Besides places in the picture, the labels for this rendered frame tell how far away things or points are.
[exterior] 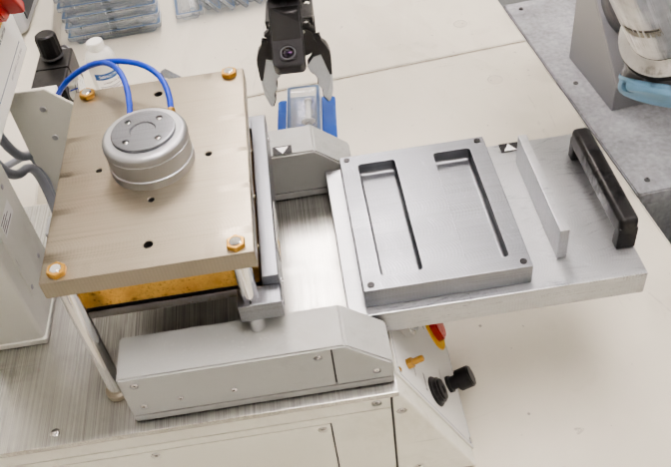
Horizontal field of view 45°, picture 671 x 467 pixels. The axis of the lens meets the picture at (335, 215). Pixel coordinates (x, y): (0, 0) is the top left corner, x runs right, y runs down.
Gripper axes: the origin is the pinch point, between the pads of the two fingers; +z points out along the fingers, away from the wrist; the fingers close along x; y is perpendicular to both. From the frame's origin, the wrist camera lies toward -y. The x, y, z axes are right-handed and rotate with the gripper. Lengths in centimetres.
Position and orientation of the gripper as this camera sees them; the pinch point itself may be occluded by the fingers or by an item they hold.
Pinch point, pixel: (300, 100)
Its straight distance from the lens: 128.7
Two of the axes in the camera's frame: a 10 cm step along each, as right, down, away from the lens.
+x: -10.0, 0.9, 0.4
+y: -0.3, -6.9, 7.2
